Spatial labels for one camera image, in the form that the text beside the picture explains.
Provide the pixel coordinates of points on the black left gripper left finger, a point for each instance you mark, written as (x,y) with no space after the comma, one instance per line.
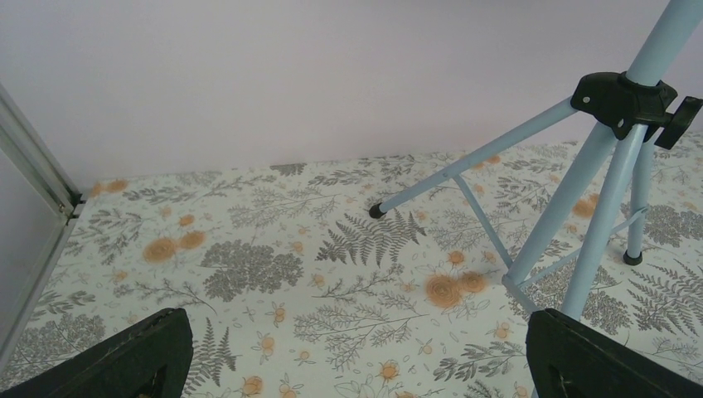
(151,358)

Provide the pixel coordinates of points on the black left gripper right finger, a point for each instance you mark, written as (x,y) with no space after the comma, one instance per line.
(569,359)

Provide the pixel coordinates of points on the light blue music stand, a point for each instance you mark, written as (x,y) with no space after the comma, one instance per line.
(631,120)

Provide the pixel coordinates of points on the floral patterned table mat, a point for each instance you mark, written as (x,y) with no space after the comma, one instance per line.
(292,290)

